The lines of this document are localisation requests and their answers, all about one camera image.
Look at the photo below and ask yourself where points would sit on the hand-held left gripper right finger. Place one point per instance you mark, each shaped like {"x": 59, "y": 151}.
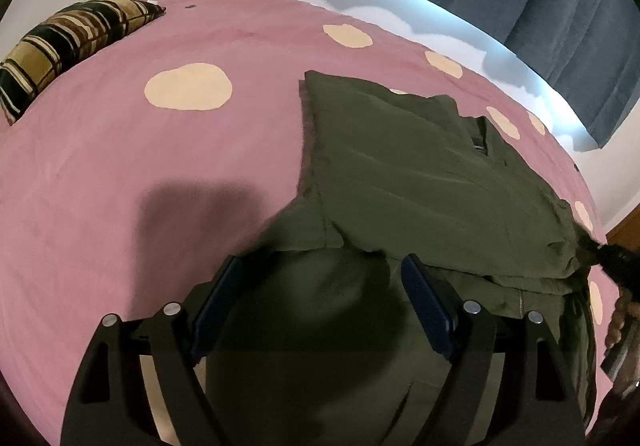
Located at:
{"x": 425, "y": 306}

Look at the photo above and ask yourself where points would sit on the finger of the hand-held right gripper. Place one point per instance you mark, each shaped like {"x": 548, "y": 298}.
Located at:
{"x": 615, "y": 258}

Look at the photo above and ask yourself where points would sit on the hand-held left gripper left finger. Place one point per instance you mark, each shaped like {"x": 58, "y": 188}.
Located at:
{"x": 220, "y": 306}

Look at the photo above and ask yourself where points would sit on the olive green pants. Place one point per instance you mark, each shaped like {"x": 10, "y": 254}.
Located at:
{"x": 400, "y": 176}

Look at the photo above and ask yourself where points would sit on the person's right forearm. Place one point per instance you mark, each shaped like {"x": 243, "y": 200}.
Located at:
{"x": 620, "y": 416}

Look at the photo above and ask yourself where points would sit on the person's right hand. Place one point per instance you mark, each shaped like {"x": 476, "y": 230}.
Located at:
{"x": 622, "y": 316}

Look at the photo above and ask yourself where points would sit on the brown wooden furniture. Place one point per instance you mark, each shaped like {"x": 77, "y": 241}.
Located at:
{"x": 626, "y": 228}

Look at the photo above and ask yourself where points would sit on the pink bedsheet with cream dots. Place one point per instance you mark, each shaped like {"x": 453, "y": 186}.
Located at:
{"x": 150, "y": 176}

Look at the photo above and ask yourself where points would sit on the plaid brown and black pillow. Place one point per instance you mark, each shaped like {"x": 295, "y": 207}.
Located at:
{"x": 65, "y": 46}

